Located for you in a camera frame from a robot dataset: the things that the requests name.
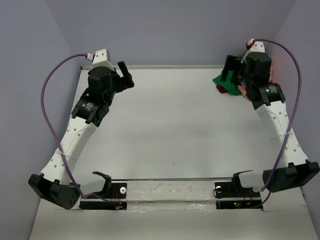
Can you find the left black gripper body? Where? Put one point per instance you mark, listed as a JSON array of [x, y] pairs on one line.
[[116, 83]]

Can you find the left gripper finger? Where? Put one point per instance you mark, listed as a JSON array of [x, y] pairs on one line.
[[127, 80], [123, 68]]

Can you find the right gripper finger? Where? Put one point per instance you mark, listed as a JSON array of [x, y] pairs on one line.
[[224, 74], [233, 63]]

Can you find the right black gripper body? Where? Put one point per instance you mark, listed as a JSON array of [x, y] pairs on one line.
[[244, 77]]

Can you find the pink t shirt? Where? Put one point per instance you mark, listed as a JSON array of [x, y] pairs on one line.
[[271, 72]]

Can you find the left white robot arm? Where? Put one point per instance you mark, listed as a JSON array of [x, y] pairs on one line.
[[55, 182]]

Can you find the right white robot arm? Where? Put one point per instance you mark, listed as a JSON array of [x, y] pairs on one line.
[[294, 169]]

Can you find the green t shirt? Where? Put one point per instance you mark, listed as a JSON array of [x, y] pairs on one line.
[[228, 81]]

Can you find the red t shirt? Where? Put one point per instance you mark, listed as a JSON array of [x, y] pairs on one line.
[[221, 89]]

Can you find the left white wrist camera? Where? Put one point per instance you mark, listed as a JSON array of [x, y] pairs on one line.
[[102, 59]]

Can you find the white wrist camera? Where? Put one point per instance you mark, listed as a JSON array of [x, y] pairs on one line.
[[102, 59], [253, 47]]

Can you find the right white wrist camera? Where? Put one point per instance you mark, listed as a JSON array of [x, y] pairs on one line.
[[253, 47]]

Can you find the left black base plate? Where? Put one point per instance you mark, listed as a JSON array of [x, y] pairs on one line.
[[114, 200]]

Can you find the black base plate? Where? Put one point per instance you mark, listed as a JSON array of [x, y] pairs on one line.
[[114, 200], [228, 197]]

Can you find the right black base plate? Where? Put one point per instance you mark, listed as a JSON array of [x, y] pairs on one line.
[[228, 197]]

